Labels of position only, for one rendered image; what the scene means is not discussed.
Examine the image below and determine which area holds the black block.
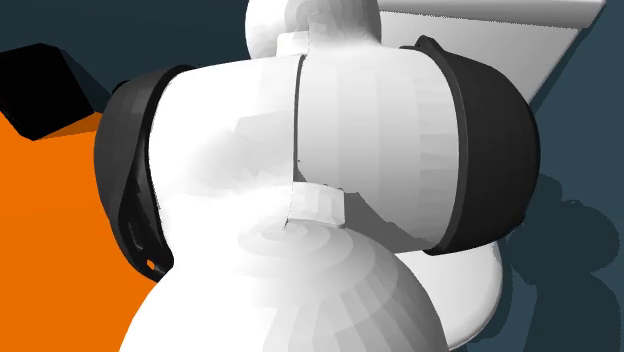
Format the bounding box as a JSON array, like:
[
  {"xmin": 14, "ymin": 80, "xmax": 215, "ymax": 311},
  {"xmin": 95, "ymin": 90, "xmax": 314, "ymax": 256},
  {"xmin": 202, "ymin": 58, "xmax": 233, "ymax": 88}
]
[{"xmin": 0, "ymin": 42, "xmax": 97, "ymax": 142}]

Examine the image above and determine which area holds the orange robot stand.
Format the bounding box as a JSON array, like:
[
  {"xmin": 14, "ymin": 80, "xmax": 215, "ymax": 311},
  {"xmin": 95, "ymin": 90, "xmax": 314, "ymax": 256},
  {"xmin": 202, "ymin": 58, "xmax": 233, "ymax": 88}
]
[{"xmin": 0, "ymin": 109, "xmax": 170, "ymax": 352}]

